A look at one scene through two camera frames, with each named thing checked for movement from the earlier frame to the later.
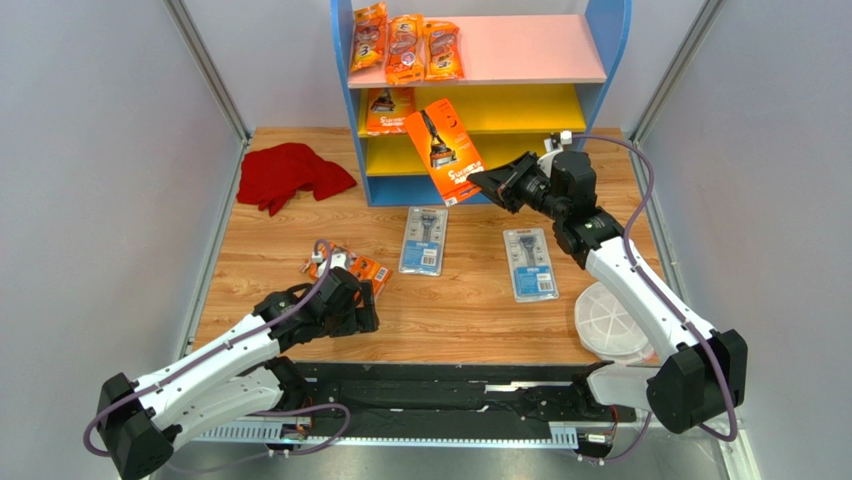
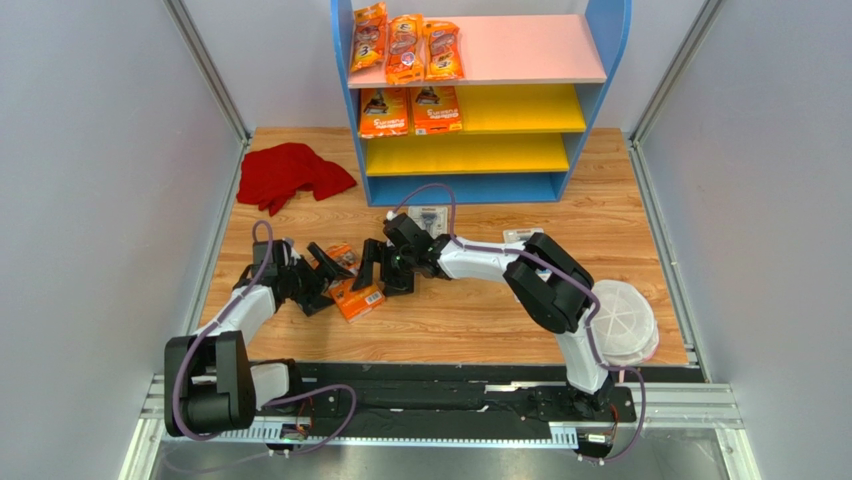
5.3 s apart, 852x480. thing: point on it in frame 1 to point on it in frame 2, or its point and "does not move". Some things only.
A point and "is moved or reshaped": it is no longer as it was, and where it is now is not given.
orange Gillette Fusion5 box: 448,150 to 436,110
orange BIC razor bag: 369,29 does not move
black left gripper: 360,319 to 314,301
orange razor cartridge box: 330,255 is moved or reshaped
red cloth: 272,174 does not move
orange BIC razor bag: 443,52 does not move
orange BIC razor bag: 405,50 does not move
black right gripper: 521,188 to 389,264
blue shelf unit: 525,78 does not move
